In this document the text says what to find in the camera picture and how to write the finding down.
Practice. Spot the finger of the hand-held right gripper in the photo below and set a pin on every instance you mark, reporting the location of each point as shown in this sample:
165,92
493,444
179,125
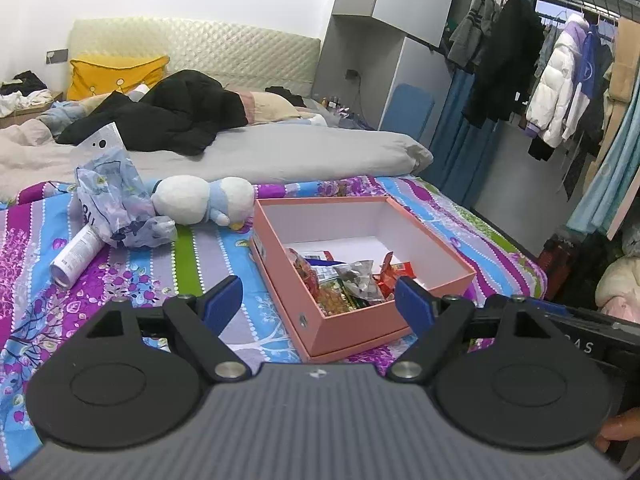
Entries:
550,307

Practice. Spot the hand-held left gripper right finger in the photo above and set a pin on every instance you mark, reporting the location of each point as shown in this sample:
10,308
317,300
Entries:
412,305

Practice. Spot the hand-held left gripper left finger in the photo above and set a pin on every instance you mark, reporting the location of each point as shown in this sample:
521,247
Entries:
222,302

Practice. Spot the red brown snack packet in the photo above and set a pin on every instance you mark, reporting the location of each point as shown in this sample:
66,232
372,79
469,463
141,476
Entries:
392,272

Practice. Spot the white snack packet red label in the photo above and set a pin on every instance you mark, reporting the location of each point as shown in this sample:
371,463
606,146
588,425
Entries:
360,280

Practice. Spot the green yellow snack packet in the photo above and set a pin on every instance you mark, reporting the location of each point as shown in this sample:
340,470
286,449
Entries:
340,300

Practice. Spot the pink box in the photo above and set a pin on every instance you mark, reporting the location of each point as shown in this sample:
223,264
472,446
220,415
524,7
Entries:
280,245

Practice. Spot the red clear snack packet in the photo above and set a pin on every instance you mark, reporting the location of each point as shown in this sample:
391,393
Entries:
302,275

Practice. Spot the person's right hand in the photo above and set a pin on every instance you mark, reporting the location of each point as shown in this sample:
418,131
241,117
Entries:
622,430

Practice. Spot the dark suitcase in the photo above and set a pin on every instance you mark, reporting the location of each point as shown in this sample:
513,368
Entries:
557,265

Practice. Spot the white puffy coat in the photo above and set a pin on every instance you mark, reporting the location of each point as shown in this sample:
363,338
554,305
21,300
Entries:
622,285

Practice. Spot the white blue plush toy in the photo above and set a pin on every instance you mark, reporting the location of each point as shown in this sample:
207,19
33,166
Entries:
185,197

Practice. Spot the pale blue hanging cloth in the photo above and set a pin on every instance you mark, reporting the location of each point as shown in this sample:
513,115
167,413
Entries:
610,175

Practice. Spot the crumpled blue white plastic bag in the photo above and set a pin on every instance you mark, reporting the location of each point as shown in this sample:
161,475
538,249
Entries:
115,195

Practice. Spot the white can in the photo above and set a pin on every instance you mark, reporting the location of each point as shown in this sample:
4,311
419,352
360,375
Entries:
77,255

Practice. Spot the grey duvet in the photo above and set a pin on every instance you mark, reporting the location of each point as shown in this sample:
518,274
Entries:
300,155

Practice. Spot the blue curtain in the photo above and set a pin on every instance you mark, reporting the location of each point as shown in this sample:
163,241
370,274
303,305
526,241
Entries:
460,135

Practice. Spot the black jacket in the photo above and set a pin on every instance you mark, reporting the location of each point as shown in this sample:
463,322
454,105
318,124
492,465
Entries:
175,110

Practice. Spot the beige pink pillow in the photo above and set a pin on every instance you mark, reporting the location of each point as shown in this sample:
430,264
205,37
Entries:
265,107

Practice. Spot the white card with dots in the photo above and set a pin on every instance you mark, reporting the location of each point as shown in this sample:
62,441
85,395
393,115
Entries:
97,137

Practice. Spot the group of small bottles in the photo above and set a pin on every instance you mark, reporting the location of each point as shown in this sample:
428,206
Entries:
340,105

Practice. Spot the dark cloth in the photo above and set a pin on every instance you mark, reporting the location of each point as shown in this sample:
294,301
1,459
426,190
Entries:
285,96

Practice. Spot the white purple puffer jacket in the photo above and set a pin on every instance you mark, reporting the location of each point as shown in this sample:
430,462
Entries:
555,90

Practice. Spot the blue white hanging garment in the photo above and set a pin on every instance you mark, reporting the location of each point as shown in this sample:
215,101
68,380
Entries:
592,70

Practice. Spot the light blue garment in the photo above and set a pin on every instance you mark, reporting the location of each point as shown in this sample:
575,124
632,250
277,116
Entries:
60,117

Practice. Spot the cream quilted headboard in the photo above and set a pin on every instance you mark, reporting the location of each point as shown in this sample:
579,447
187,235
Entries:
225,55

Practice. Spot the black hanging coat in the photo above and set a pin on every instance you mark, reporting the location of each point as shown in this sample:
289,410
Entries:
505,60

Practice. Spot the beige hanging coat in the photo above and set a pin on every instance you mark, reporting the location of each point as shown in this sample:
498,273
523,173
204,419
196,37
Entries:
625,65

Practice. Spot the yellow pillow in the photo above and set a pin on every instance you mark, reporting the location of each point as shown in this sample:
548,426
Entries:
100,77

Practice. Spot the wooden nightstand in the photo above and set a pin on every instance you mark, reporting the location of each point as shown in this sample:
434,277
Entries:
30,116

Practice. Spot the grey hanging jacket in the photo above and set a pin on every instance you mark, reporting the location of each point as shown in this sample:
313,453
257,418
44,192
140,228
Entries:
470,35

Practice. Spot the pile of clothes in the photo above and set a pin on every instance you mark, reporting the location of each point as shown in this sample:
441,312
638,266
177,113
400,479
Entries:
22,92

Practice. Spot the grey wardrobe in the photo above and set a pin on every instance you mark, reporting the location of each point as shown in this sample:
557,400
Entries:
400,0

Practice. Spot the black wall charger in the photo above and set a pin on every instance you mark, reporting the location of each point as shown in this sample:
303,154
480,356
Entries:
353,75

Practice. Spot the grey wall socket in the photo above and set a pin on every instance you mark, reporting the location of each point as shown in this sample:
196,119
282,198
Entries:
57,56

